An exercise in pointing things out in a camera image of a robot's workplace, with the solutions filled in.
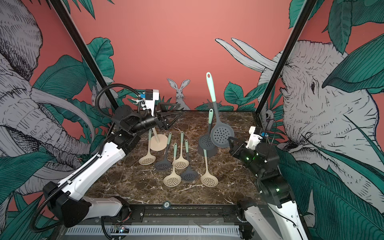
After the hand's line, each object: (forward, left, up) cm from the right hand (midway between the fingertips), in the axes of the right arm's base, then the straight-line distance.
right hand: (226, 135), depth 62 cm
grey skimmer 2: (-4, +17, -34) cm, 39 cm away
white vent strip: (-31, +31, -36) cm, 56 cm away
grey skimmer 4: (0, +2, -1) cm, 2 cm away
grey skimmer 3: (+13, +8, -23) cm, 28 cm away
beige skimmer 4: (-6, +6, -35) cm, 36 cm away
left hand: (+4, +19, +12) cm, 22 cm away
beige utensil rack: (+15, +39, -34) cm, 54 cm away
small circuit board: (-30, +50, -35) cm, 68 cm away
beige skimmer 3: (-7, +26, -34) cm, 43 cm away
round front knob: (-20, +28, -35) cm, 50 cm away
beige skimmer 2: (+4, +23, -35) cm, 42 cm away
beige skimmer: (+6, +43, -34) cm, 55 cm away
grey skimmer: (+2, +33, -35) cm, 48 cm away
